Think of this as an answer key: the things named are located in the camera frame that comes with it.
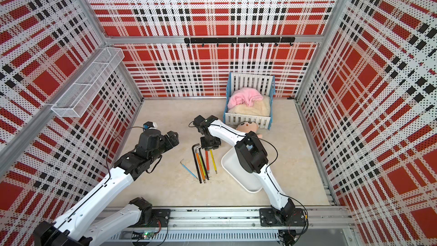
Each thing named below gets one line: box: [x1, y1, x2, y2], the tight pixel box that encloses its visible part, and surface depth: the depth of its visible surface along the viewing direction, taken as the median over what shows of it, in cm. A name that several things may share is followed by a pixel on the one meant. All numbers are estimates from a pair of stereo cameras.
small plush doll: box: [236, 120, 259, 134], surface depth 98 cm
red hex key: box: [205, 149, 210, 171], surface depth 93 cm
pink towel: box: [227, 87, 263, 110], surface depth 103 cm
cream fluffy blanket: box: [227, 95, 271, 117], surface depth 104 cm
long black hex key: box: [191, 143, 202, 184], surface depth 92 cm
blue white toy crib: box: [223, 71, 276, 131], surface depth 106 cm
